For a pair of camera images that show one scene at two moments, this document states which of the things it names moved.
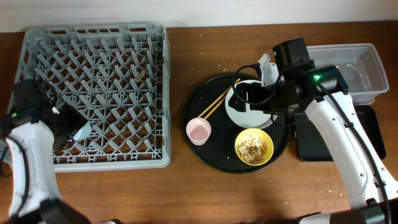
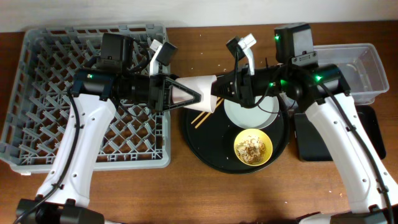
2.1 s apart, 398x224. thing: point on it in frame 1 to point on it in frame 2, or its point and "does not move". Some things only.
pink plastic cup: (198, 130) to (202, 85)
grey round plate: (249, 119) does not move
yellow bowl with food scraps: (254, 147) does not move
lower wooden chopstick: (214, 107) does not move
